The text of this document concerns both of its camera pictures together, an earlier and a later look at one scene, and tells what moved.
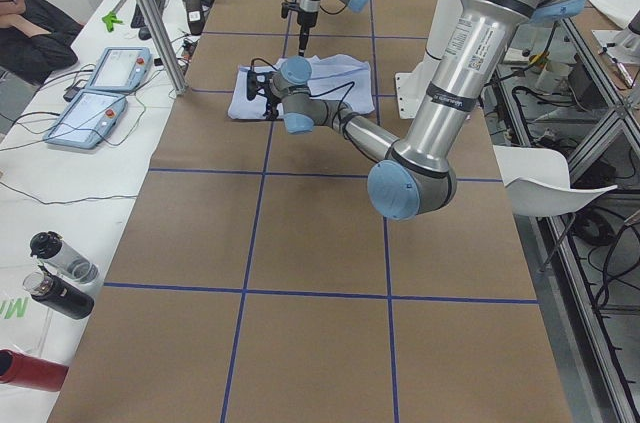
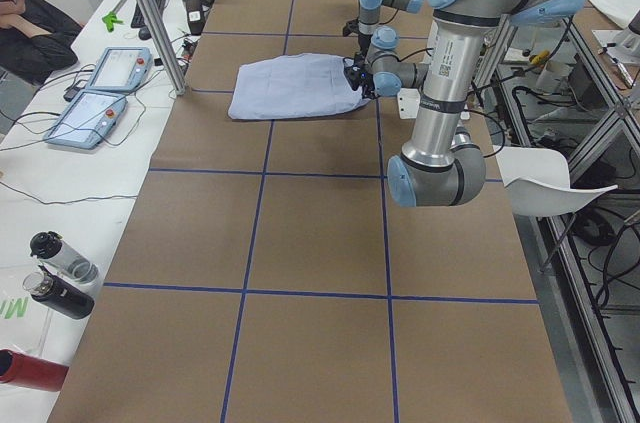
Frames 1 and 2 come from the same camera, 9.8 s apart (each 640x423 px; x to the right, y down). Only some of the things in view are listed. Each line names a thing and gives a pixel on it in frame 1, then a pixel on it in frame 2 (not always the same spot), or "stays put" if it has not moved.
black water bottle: x=58 y=294 stays put
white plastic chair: x=537 y=182 stays put
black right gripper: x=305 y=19 to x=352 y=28
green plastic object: x=110 y=19 stays put
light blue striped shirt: x=342 y=78 stays put
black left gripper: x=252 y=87 to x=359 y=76
